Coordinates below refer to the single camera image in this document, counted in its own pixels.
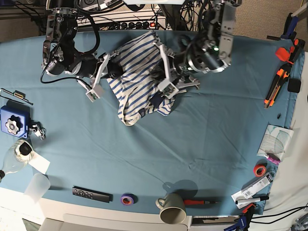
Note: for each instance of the small white keyring gadget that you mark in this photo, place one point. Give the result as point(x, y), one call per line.
point(38, 130)

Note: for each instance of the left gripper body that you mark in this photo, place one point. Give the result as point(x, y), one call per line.
point(170, 81)

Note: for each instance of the translucent plastic cup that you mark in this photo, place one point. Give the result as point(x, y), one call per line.
point(37, 187)

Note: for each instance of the orange tape roll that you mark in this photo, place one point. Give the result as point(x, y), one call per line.
point(260, 170)

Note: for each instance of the black marker pen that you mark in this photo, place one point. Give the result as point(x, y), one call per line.
point(251, 200)

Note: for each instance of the clear plastic bottle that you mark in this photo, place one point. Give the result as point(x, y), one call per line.
point(16, 158)

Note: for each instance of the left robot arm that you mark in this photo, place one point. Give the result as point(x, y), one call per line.
point(209, 51)

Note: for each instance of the metal rod with spring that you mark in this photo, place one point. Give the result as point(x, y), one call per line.
point(19, 95)

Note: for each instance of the leaf patterned paper roll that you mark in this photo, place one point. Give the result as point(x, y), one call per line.
point(275, 141)

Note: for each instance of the black remote control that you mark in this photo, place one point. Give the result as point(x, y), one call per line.
point(92, 194)

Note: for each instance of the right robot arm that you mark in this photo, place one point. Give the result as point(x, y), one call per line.
point(61, 56)

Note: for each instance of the grey ceramic mug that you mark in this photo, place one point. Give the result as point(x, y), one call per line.
point(172, 209)

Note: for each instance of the orange black clamp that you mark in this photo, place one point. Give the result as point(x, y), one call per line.
point(292, 55)

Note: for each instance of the blue box with knob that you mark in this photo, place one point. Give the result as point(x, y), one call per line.
point(14, 121)

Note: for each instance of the white packaged item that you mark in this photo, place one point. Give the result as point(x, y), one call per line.
point(252, 189)

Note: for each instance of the blue white striped T-shirt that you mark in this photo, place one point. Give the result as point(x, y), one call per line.
point(137, 89)

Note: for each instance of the blue table cloth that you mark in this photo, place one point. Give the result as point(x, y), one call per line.
point(206, 148)

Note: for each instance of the black power strip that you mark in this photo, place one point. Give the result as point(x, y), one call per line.
point(138, 25)

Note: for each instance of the purple small tube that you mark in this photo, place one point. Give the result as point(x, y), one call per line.
point(272, 159)

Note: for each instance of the white paper card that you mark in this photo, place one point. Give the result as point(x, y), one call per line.
point(39, 162)

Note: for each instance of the blue black bar clamp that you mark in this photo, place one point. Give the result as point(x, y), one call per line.
point(243, 221)

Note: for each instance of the purple tape roll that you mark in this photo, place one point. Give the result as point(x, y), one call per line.
point(127, 199)

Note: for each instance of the black square box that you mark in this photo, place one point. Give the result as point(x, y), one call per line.
point(294, 85)

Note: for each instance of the orange black utility knife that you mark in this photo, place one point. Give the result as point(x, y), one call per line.
point(280, 78)

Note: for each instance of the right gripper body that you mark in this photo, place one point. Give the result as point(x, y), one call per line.
point(91, 71)

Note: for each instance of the red handled screwdriver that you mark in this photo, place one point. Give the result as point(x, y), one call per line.
point(198, 202)

